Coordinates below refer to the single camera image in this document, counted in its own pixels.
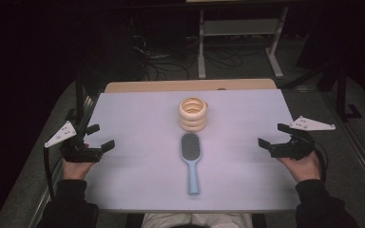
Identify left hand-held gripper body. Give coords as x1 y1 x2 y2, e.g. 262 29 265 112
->
44 121 105 163

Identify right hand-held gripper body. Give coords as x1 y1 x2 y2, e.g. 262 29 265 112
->
269 115 336 162

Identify light blue hairbrush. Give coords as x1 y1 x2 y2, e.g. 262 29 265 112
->
180 131 202 197

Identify beige ringed cup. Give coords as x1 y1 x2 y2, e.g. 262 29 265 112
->
178 96 209 133

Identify person's left hand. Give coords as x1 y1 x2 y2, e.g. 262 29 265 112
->
62 143 95 181

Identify person's right hand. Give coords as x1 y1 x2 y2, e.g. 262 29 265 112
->
277 150 321 184

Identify black metal stand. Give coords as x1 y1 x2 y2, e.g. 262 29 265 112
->
64 71 101 142
335 62 364 122

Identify white table mat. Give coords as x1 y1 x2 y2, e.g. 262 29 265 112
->
84 88 300 213

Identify wooden table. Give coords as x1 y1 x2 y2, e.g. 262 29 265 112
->
104 78 278 94

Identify person's legs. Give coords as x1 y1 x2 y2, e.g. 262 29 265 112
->
141 213 255 228

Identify right hand-held gripper cable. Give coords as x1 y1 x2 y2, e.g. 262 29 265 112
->
311 140 330 183

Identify hand-held gripper cable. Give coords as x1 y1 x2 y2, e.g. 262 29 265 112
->
311 140 330 183
43 146 57 201

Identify left hand-held gripper cable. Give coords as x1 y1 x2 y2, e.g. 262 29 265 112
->
43 146 57 201

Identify aluminium floor rail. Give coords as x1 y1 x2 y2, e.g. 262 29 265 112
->
322 91 365 204

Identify black floor cables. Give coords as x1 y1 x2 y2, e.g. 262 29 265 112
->
132 33 267 81

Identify white metal desk frame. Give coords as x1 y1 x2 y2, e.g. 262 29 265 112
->
197 5 290 80

